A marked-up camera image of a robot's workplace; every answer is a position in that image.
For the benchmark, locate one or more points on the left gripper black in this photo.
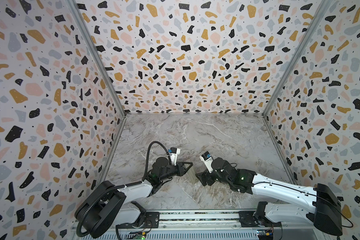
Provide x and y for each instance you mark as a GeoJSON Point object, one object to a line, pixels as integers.
{"type": "Point", "coordinates": [181, 171]}

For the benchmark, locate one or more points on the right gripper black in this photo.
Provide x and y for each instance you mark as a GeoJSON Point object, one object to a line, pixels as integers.
{"type": "Point", "coordinates": [206, 177]}

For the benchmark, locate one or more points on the white remote control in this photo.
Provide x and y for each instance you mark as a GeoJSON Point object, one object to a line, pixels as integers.
{"type": "Point", "coordinates": [192, 175]}

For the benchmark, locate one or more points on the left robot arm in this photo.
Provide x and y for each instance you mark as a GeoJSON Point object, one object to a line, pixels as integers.
{"type": "Point", "coordinates": [110, 205]}

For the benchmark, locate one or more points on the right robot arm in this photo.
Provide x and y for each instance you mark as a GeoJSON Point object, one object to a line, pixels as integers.
{"type": "Point", "coordinates": [317, 206]}

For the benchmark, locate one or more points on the right electronics board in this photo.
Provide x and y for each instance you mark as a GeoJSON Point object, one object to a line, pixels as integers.
{"type": "Point", "coordinates": [265, 234]}

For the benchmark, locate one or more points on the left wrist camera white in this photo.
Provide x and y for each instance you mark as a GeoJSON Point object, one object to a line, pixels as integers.
{"type": "Point", "coordinates": [173, 155]}

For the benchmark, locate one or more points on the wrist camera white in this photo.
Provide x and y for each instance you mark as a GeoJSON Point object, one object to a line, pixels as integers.
{"type": "Point", "coordinates": [173, 155]}
{"type": "Point", "coordinates": [207, 159]}

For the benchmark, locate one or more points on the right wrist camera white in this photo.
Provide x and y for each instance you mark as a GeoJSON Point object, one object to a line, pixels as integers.
{"type": "Point", "coordinates": [207, 159]}

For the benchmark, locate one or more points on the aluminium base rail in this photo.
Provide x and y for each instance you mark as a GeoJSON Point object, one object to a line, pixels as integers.
{"type": "Point", "coordinates": [213, 225]}

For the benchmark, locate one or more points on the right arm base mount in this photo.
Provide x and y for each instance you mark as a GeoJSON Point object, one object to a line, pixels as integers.
{"type": "Point", "coordinates": [252, 220]}

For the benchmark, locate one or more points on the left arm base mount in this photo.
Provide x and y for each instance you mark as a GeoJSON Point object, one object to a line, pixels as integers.
{"type": "Point", "coordinates": [147, 220]}

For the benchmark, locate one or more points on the electronics board with wires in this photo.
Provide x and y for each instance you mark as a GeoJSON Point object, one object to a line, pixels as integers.
{"type": "Point", "coordinates": [139, 235]}

